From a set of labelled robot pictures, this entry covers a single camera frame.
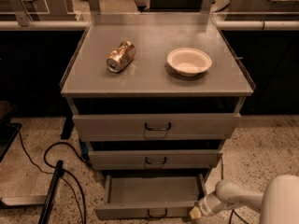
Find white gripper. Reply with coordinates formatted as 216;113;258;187
189;192;221;219

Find grey bottom drawer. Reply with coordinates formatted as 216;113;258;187
94;173;206;220

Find grey drawer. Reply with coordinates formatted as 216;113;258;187
89;149;222;170
94;173;206;220
73;113;240;141

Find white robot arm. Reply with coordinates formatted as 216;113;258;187
190;175;299;224

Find grey middle drawer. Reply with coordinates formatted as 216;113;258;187
89;149;222;170

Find grey top drawer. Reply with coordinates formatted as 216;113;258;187
73;113;240;141

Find grey drawer cabinet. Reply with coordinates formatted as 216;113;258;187
62;13;254;175

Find black bar stand leg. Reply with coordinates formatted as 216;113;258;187
38;161;63;224

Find white paper bowl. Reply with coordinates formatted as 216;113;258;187
167;48;212;77

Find crushed gold soda can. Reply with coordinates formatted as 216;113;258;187
107;41;135;73

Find grey metal floor plate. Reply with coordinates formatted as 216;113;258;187
0;195;46;208

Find black tray at left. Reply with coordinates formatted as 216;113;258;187
0;123;21;162

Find black floor cable right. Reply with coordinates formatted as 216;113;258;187
220;158;250;224

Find black floor cable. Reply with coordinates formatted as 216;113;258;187
6;121;94;224
220;158;250;224

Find black floor cable left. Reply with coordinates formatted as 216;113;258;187
6;121;94;224

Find white horizontal rail pipe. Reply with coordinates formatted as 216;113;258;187
0;20;299;31

